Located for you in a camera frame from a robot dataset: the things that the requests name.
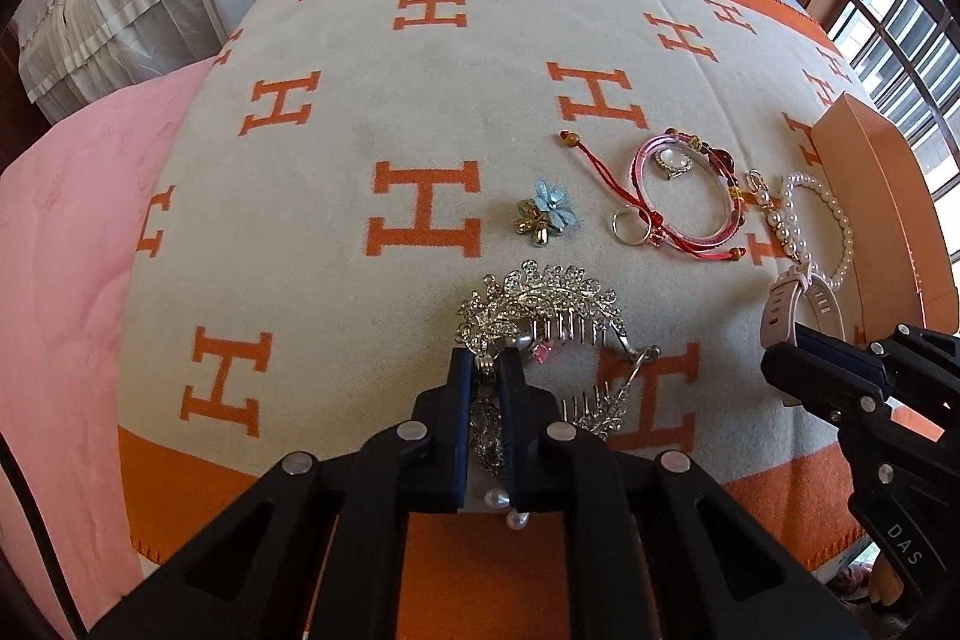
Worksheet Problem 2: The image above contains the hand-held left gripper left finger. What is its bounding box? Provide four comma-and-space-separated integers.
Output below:
86, 346, 481, 640

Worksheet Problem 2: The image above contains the window grille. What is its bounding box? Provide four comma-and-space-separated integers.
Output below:
831, 0, 960, 195

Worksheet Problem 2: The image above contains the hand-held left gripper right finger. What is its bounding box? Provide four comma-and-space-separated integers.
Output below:
496, 349, 871, 640

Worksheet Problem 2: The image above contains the pink blanket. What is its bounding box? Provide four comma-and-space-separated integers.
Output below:
0, 59, 235, 630

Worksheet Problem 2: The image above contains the gold flower clip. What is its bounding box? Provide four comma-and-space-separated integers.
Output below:
514, 199, 556, 248

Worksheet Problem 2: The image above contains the gold pearl hair clip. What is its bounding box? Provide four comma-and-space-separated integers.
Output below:
744, 167, 809, 266

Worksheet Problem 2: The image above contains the blue flower clip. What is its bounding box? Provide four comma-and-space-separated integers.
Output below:
531, 179, 575, 229

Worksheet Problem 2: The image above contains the beige orange patterned blanket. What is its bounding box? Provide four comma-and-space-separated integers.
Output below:
116, 0, 886, 640

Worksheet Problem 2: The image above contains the translucent pink bangle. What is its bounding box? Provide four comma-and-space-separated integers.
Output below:
628, 133, 745, 253

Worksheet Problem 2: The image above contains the plain silver ring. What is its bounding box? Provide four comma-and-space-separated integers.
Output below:
609, 206, 647, 246

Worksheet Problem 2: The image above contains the pink cardboard box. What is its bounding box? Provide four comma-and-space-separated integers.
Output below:
812, 91, 959, 341

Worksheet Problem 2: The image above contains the white pearl bracelet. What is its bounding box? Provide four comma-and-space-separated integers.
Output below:
780, 171, 857, 290

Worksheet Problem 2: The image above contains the white stone ring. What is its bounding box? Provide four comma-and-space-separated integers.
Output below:
652, 149, 695, 181

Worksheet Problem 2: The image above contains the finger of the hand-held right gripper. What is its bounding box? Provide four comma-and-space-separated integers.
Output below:
760, 344, 893, 431
795, 321, 960, 390

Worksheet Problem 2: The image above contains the red string bracelet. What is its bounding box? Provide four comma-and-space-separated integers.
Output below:
559, 130, 749, 262

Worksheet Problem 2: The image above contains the silver rhinestone hair comb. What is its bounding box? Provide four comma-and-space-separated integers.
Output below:
456, 260, 662, 532

